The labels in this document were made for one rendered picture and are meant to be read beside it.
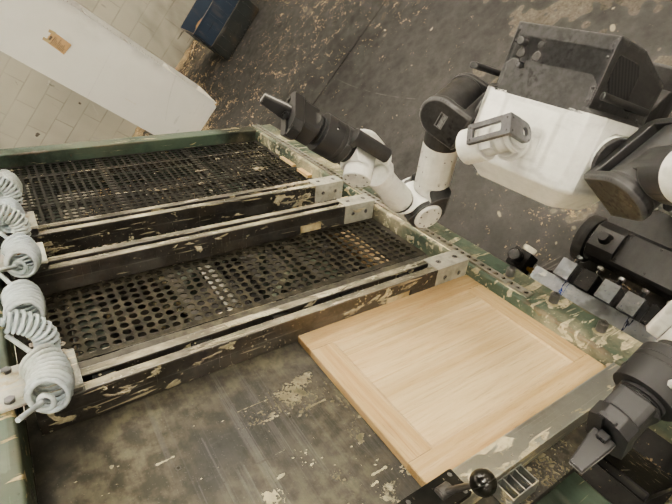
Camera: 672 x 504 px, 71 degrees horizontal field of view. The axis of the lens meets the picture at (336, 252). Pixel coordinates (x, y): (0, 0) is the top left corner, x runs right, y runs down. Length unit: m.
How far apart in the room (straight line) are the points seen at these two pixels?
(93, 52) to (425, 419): 4.15
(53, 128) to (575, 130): 5.82
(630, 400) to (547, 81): 0.55
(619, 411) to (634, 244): 1.39
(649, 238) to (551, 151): 1.20
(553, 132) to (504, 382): 0.52
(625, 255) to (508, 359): 1.00
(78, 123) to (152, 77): 1.75
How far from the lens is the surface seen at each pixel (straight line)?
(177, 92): 4.84
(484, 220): 2.52
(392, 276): 1.25
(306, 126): 0.99
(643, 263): 2.05
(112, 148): 2.23
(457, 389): 1.05
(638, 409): 0.76
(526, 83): 1.00
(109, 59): 4.67
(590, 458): 0.77
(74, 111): 6.24
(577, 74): 0.95
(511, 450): 0.96
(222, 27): 5.22
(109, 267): 1.35
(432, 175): 1.19
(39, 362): 0.84
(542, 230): 2.39
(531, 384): 1.13
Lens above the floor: 2.13
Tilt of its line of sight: 46 degrees down
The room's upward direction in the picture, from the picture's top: 63 degrees counter-clockwise
